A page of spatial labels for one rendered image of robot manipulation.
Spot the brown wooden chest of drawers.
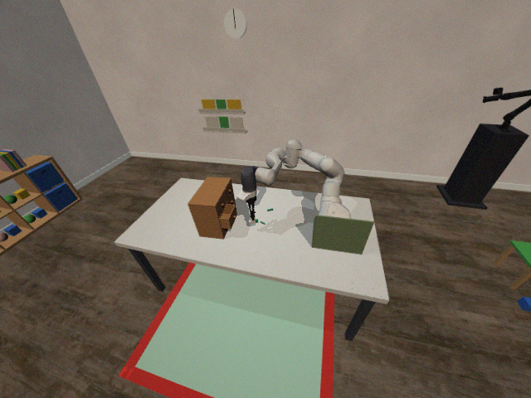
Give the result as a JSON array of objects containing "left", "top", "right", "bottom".
[{"left": 188, "top": 177, "right": 231, "bottom": 239}]

